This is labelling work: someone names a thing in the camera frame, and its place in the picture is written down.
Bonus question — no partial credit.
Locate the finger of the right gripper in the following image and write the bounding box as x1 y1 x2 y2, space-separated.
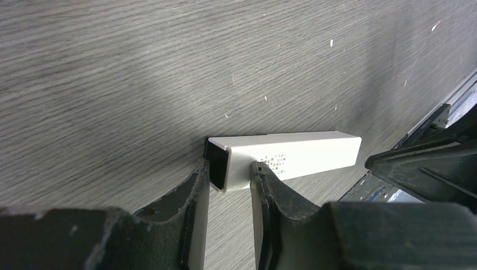
364 107 476 213

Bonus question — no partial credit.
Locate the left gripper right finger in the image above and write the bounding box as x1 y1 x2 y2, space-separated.
250 161 476 269

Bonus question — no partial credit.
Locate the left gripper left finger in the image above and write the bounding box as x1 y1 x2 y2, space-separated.
1 161 210 269

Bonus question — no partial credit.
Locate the long white box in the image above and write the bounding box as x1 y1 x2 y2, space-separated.
204 131 362 192

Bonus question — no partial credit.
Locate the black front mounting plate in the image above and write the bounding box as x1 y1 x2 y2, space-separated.
340 103 451 202

